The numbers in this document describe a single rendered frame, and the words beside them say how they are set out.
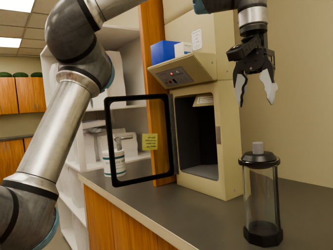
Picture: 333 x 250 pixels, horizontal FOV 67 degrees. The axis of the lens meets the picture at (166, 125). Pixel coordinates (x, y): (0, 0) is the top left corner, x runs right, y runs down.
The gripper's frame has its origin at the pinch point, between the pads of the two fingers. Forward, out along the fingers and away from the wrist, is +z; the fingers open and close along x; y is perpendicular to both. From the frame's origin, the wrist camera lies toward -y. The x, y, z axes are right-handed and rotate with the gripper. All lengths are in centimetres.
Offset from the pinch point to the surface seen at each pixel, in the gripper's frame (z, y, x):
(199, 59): -17.0, 9.7, 23.4
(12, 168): 86, 82, 523
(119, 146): 14, 0, 61
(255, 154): 13.9, -1.2, 0.0
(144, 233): 48, -2, 47
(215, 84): -8.6, 18.5, 22.9
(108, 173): 34, 17, 98
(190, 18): -37, 20, 34
